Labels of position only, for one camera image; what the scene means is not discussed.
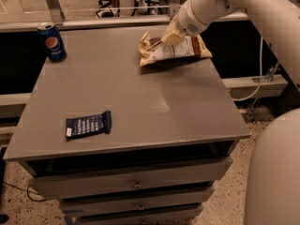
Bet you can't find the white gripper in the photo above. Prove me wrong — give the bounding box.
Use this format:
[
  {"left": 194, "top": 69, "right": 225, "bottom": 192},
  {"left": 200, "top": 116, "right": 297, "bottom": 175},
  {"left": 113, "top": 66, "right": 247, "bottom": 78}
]
[{"left": 160, "top": 0, "right": 207, "bottom": 45}]

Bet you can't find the middle grey drawer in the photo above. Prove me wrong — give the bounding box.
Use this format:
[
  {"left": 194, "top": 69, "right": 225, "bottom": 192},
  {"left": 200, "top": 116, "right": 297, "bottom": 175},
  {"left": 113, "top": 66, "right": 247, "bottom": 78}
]
[{"left": 59, "top": 184, "right": 214, "bottom": 217}]

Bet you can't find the metal railing frame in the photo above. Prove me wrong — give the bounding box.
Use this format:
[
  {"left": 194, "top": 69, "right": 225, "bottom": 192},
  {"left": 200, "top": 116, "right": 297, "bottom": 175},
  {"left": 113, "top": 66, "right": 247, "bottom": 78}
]
[{"left": 0, "top": 0, "right": 300, "bottom": 34}]

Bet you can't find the white cable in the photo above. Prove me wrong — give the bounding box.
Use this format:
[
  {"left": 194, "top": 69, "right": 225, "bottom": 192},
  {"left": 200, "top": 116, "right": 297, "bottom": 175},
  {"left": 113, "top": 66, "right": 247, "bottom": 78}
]
[{"left": 232, "top": 36, "right": 264, "bottom": 102}]

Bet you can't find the black office chair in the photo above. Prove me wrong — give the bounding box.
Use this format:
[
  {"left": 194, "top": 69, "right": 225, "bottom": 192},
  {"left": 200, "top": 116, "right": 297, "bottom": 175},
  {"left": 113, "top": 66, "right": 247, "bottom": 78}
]
[{"left": 96, "top": 0, "right": 119, "bottom": 18}]

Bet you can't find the grey drawer cabinet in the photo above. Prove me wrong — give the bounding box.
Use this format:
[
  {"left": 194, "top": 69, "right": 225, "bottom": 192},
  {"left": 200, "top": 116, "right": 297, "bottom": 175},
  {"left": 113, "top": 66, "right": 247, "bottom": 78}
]
[{"left": 3, "top": 23, "right": 252, "bottom": 225}]

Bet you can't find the grey drawer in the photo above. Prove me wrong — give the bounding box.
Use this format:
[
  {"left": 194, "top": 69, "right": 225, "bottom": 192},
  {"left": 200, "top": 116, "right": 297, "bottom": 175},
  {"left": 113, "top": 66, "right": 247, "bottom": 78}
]
[
  {"left": 59, "top": 184, "right": 214, "bottom": 217},
  {"left": 29, "top": 157, "right": 233, "bottom": 200},
  {"left": 67, "top": 203, "right": 203, "bottom": 225}
]

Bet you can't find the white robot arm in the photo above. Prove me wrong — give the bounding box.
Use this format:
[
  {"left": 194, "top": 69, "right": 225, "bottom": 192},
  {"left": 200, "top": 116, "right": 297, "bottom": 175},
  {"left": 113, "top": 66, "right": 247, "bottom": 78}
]
[{"left": 162, "top": 0, "right": 300, "bottom": 225}]

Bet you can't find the top grey drawer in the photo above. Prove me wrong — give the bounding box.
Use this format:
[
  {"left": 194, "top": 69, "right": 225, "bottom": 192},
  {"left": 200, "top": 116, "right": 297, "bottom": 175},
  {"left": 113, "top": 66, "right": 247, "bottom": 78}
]
[{"left": 29, "top": 157, "right": 233, "bottom": 200}]

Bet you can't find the brown chip bag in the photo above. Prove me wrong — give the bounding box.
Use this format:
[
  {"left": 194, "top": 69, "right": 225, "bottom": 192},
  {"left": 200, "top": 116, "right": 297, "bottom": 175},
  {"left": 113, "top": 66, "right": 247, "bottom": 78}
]
[{"left": 138, "top": 31, "right": 212, "bottom": 67}]

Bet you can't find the bottom grey drawer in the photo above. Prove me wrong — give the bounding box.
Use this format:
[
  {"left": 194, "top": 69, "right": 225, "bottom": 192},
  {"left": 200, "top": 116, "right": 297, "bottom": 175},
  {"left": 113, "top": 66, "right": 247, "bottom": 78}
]
[{"left": 67, "top": 203, "right": 203, "bottom": 225}]

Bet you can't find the blue rxbar blueberry bar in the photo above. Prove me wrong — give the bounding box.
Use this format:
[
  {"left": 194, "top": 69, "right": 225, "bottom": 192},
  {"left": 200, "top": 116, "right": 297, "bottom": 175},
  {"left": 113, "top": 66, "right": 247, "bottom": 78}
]
[{"left": 66, "top": 111, "right": 112, "bottom": 141}]

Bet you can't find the black floor cable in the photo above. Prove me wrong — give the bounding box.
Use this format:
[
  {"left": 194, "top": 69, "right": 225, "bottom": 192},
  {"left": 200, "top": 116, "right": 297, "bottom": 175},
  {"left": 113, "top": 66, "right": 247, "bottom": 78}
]
[{"left": 3, "top": 181, "right": 47, "bottom": 203}]

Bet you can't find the blue pepsi can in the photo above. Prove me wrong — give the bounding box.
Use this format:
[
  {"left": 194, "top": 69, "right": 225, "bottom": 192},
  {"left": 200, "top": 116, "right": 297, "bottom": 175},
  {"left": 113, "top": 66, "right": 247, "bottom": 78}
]
[{"left": 37, "top": 22, "right": 67, "bottom": 62}]

